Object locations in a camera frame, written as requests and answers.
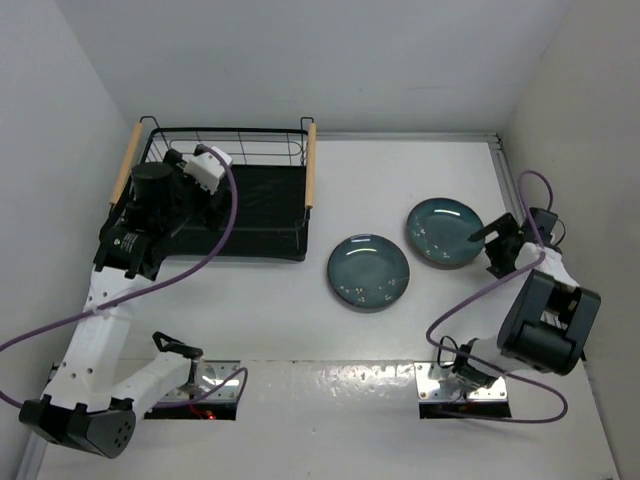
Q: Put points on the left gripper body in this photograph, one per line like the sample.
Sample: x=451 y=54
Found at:
x=186 y=190

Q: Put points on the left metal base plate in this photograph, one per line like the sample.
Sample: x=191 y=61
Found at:
x=223 y=376

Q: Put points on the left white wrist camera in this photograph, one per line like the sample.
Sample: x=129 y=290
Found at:
x=205 y=168

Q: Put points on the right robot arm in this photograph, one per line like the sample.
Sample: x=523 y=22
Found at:
x=547 y=326

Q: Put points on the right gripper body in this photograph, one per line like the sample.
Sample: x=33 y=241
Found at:
x=499 y=261

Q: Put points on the left wooden rack handle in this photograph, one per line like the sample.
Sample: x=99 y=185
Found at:
x=126 y=164

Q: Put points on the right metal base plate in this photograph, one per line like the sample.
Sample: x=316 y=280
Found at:
x=436 y=385

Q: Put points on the teal plate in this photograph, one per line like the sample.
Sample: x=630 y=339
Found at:
x=439 y=230
x=368 y=272

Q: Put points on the wooden rack handle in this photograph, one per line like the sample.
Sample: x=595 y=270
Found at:
x=310 y=166
x=126 y=164

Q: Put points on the right wooden rack handle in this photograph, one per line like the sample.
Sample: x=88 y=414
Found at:
x=310 y=166

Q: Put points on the metal base plate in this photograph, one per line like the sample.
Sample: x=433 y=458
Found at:
x=223 y=376
x=436 y=385

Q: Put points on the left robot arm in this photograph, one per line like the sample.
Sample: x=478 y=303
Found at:
x=82 y=407

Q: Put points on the black wire dish rack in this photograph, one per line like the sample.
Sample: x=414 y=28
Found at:
x=269 y=166

